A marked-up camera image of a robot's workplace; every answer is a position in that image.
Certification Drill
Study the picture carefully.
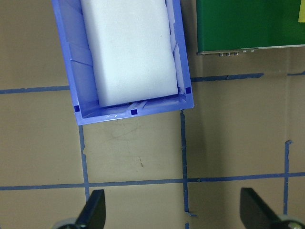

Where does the blue plastic storage bin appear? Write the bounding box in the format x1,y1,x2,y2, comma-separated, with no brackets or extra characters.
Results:
51,0,195,126

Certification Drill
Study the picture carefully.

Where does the white foam pad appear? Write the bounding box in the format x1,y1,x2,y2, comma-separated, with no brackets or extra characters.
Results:
80,0,179,107

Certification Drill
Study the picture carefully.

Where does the yellow foam block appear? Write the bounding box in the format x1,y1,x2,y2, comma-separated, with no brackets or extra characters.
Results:
298,0,305,23

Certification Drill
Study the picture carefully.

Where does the green conveyor belt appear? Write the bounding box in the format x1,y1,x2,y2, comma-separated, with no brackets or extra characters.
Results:
195,0,305,57

